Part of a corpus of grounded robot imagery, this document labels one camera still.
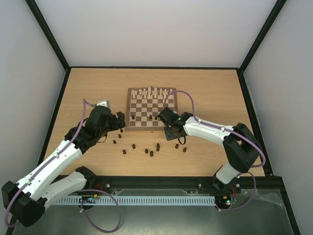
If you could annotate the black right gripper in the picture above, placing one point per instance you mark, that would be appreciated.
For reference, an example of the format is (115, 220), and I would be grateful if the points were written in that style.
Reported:
(174, 133)

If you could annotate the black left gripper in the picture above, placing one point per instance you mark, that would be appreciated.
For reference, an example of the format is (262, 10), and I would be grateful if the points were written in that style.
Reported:
(121, 119)

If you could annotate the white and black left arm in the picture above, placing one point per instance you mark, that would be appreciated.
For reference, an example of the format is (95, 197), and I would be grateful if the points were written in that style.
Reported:
(29, 197)

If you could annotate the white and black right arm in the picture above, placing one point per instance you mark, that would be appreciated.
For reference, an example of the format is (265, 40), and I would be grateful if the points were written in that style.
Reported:
(241, 147)

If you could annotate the wooden folding chess board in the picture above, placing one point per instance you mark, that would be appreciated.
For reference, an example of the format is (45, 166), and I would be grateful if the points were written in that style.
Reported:
(142, 107)

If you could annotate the right electronics board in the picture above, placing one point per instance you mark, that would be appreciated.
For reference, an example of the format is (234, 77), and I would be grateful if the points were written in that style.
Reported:
(228, 200)

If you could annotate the electronics board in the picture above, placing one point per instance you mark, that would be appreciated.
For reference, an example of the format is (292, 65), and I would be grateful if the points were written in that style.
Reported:
(228, 200)
(91, 199)

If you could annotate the left electronics board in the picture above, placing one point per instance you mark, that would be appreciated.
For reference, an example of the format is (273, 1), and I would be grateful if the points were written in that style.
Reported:
(91, 199)

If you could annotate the black aluminium frame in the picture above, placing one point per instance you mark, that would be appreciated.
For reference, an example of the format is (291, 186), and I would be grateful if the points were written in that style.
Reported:
(268, 181)

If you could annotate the light blue slotted cable duct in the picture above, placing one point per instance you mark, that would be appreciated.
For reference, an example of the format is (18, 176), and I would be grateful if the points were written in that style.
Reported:
(143, 201)

